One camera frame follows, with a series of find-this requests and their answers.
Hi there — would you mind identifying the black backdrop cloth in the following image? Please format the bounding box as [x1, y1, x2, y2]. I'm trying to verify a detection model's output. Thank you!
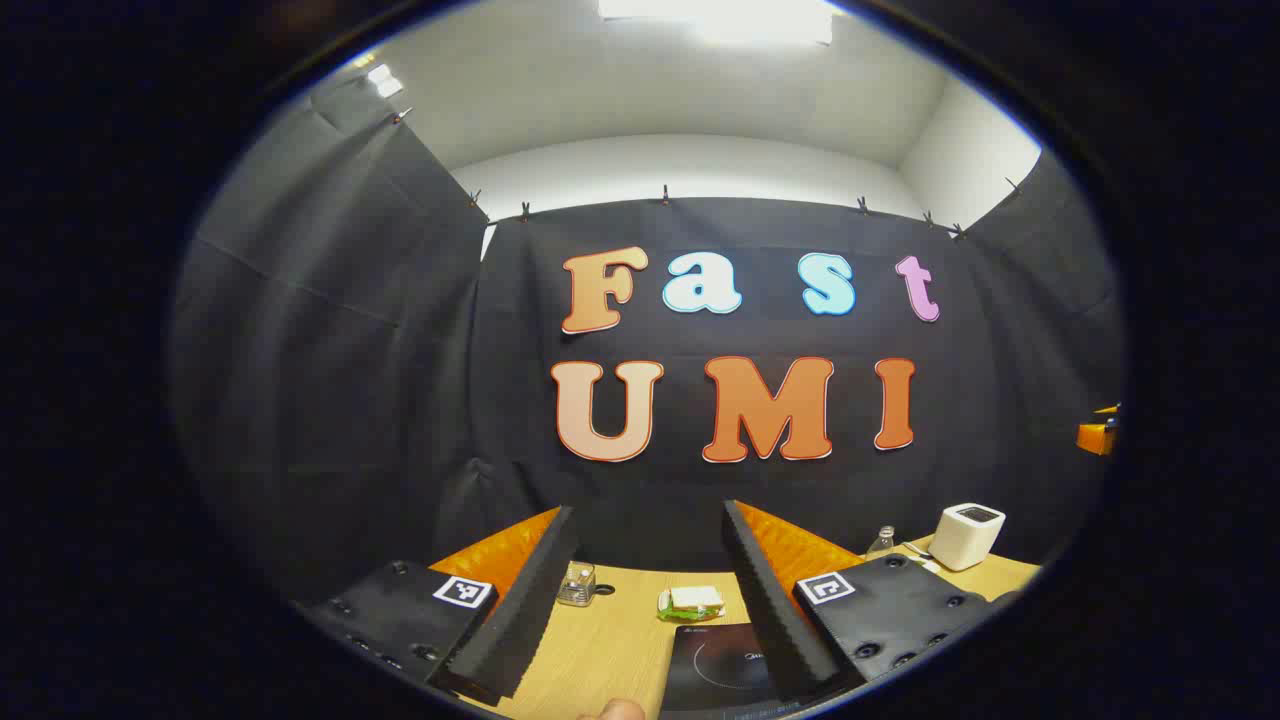
[170, 70, 1126, 621]

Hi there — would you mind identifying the black induction cooktop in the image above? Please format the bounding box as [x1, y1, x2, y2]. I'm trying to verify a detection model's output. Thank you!
[660, 622, 801, 717]

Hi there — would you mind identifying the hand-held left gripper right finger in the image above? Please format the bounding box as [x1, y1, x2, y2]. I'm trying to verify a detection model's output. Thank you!
[722, 498, 992, 706]

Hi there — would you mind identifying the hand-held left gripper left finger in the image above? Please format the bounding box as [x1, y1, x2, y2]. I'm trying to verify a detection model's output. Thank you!
[295, 505, 582, 706]

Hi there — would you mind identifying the row of cloth clips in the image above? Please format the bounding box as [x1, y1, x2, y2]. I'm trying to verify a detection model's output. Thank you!
[390, 105, 1026, 241]

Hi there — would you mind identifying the small glass jar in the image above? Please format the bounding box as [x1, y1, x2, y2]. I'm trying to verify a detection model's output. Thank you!
[557, 562, 598, 608]

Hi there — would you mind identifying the white box-shaped appliance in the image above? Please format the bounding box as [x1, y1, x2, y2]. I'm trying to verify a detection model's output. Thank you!
[928, 503, 1007, 572]

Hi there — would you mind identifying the sandwich with green lettuce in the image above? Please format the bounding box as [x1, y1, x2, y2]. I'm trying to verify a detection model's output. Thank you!
[657, 585, 727, 623]

